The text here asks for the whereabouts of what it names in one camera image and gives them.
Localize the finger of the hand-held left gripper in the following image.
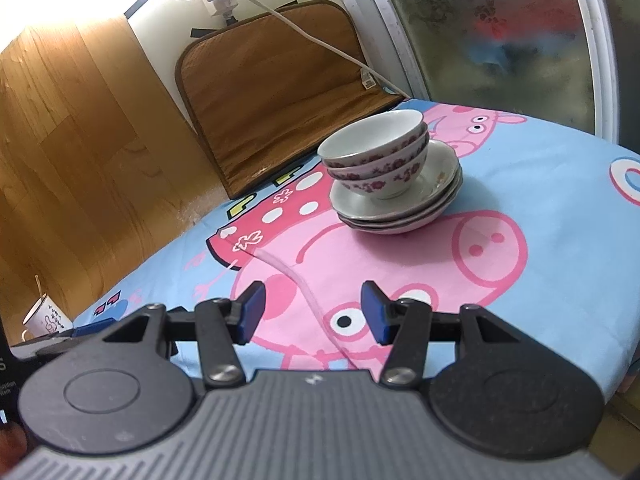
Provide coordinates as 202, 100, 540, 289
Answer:
10, 322, 119, 362

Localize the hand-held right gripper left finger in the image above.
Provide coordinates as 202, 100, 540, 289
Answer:
102, 281, 266, 387

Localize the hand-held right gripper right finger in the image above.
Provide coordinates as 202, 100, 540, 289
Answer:
361, 281, 538, 388

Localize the white floral plate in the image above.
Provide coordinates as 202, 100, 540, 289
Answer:
330, 140, 462, 221
337, 172, 464, 229
345, 185, 462, 236

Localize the white bowl purple floral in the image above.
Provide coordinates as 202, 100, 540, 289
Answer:
322, 130, 430, 182
327, 147, 429, 201
318, 109, 426, 169

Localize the person's left hand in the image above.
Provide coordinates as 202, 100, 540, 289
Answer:
0, 422, 28, 463

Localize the white printed mug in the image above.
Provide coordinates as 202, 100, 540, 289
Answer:
21, 295, 76, 342

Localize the printed cartoon blanket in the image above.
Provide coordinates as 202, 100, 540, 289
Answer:
75, 101, 640, 411

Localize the brown cushion mat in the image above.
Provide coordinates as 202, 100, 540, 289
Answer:
175, 0, 412, 200

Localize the frosted glass sliding door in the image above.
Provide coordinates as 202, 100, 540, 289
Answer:
320, 0, 640, 142

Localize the white power cable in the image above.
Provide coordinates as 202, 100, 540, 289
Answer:
200, 0, 412, 100

